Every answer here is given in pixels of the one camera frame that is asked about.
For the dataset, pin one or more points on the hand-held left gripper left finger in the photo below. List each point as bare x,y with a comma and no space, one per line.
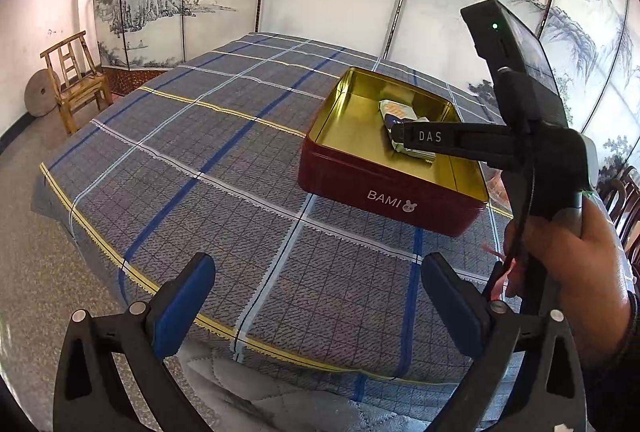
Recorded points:
180,307

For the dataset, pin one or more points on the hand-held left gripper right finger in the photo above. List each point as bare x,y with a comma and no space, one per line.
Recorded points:
445,292

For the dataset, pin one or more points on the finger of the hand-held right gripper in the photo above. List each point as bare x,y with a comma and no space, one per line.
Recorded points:
430,136

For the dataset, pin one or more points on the blue white snack packet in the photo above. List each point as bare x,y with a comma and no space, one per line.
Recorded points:
397,114

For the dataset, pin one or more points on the red tin box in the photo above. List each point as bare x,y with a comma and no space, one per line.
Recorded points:
380,197

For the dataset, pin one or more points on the person's right forearm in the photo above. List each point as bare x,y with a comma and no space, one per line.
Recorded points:
615,387

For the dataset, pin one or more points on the person's right hand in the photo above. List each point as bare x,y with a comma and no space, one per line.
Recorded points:
590,262

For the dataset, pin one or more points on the plaid tablecloth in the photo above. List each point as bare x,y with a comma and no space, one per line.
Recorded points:
200,192

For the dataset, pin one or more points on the grey quilted cloth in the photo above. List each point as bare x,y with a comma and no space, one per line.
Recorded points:
280,392

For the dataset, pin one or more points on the dark wooden chair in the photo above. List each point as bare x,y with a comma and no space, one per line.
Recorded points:
625,197

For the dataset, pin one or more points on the light wooden chair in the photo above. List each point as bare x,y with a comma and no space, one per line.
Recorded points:
80,86

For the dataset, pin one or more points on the round millstone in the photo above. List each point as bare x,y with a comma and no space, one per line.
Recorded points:
37,92

